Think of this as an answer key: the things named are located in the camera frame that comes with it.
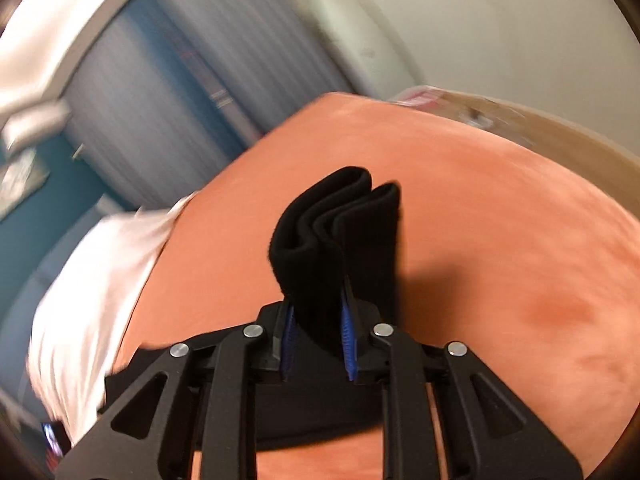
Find blue curtain panel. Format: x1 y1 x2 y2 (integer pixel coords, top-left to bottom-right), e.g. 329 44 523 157
126 0 262 160

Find white pillow cover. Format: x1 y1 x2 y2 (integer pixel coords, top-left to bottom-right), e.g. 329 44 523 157
26 196 192 444

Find white air conditioner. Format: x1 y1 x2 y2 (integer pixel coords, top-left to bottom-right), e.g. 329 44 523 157
1 100 72 155

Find blue upholstered headboard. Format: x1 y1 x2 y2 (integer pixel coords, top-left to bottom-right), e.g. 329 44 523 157
1 194 125 420

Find orange velvet bed cover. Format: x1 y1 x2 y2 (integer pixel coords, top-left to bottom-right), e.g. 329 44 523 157
115 93 639 479

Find grey striped curtain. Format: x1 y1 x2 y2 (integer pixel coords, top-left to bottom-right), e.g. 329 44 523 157
64 0 350 209

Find small white bin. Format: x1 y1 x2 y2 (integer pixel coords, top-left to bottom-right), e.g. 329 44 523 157
390 84 446 110

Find black pants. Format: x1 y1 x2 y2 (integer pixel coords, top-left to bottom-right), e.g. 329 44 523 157
102 164 404 451

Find framed wall picture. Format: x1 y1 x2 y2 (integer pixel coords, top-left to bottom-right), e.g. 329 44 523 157
0 148 50 220

